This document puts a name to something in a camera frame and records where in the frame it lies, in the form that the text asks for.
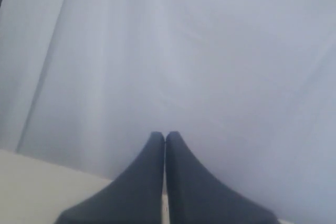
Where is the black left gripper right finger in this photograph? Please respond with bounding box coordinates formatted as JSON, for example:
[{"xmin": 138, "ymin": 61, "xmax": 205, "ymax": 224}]
[{"xmin": 165, "ymin": 132, "xmax": 279, "ymax": 224}]

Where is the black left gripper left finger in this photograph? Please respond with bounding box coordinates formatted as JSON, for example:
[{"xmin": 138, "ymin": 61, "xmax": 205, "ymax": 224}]
[{"xmin": 56, "ymin": 132, "xmax": 165, "ymax": 223}]

